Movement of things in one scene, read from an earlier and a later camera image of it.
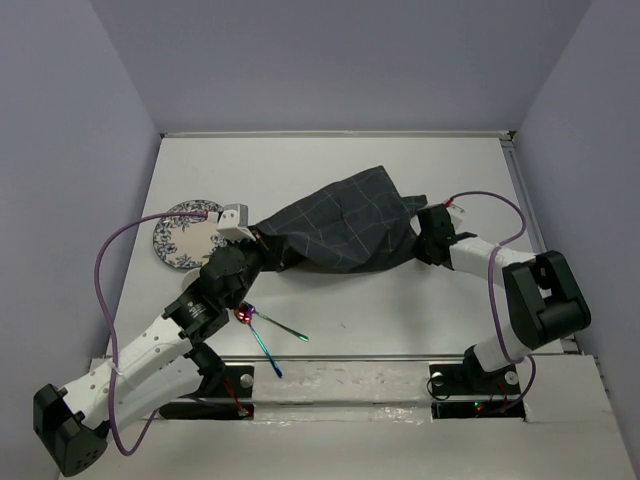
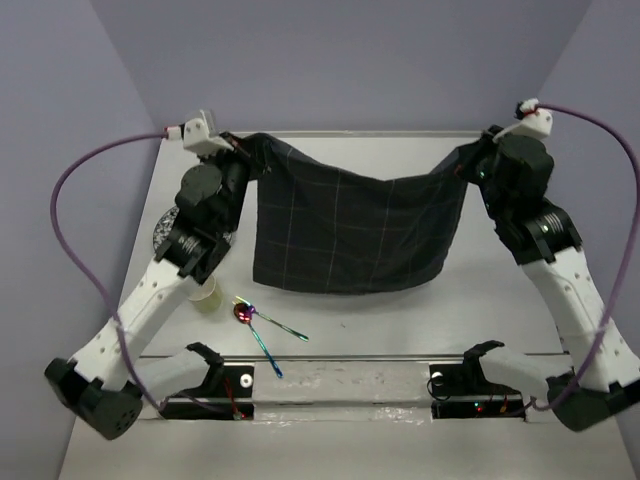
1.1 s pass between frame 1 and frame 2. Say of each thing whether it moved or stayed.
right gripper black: moved
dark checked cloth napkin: moved
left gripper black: moved
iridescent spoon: stayed
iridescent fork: stayed
